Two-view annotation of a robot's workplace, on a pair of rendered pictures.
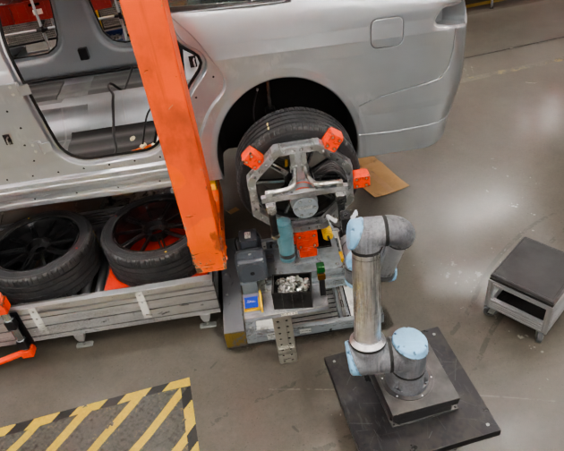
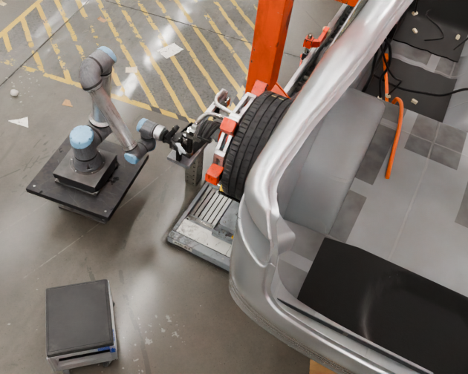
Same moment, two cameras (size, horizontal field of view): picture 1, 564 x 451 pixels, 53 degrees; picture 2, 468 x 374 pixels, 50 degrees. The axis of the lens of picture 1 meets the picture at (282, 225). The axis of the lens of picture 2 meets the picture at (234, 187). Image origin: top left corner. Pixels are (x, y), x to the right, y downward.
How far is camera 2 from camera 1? 3.81 m
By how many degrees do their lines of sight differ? 72
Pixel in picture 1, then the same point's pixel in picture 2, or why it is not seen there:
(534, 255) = (89, 324)
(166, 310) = not seen: hidden behind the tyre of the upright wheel
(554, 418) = (17, 266)
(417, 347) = (73, 133)
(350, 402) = (110, 146)
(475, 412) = (44, 187)
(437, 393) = (65, 166)
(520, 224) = not seen: outside the picture
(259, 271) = not seen: hidden behind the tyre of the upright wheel
